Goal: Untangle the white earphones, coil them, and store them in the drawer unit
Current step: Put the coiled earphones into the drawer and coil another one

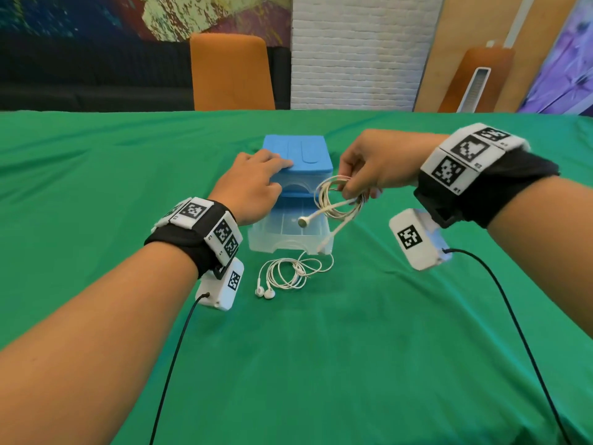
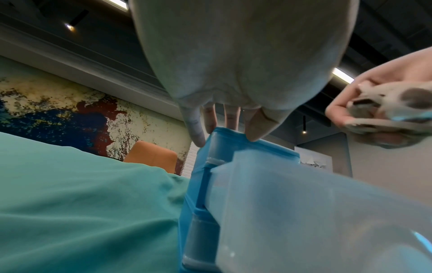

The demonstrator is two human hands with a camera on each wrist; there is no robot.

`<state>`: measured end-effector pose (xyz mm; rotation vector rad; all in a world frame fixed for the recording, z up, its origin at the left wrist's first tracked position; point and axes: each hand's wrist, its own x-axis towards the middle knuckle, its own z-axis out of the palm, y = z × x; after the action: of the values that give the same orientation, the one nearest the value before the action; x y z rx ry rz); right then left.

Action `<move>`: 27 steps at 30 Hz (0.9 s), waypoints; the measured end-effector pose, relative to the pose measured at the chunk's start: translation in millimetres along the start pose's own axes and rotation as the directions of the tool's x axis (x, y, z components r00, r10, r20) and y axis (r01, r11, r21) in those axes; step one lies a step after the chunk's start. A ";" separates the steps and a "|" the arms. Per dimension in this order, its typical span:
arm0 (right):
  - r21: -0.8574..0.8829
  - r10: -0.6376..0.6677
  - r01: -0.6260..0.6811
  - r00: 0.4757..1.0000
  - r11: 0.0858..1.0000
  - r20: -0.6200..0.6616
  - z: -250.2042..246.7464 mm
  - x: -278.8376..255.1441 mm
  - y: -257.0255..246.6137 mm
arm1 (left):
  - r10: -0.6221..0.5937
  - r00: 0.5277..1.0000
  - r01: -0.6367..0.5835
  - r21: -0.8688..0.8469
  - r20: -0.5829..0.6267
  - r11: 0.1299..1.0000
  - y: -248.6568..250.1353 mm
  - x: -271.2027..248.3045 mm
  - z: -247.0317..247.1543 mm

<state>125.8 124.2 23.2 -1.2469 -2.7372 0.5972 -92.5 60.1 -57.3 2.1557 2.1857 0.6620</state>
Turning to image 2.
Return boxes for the colourful abstract wall painting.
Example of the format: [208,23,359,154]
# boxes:
[0,56,194,162]

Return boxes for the person's right hand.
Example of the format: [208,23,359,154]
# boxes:
[325,46,432,150]

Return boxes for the cream beige earphones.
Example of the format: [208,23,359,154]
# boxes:
[344,80,432,134]

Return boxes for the ceiling light strip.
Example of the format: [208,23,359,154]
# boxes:
[101,0,129,12]
[332,67,356,85]

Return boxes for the blue plastic mini drawer unit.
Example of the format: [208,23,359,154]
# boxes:
[178,126,432,273]

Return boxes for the wide orange wooden panel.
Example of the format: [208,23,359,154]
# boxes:
[122,140,179,175]

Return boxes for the person's left hand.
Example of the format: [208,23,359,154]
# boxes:
[130,0,360,148]

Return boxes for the green tablecloth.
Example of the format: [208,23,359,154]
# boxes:
[0,130,192,273]

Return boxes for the white wall poster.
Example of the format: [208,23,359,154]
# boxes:
[294,146,333,174]

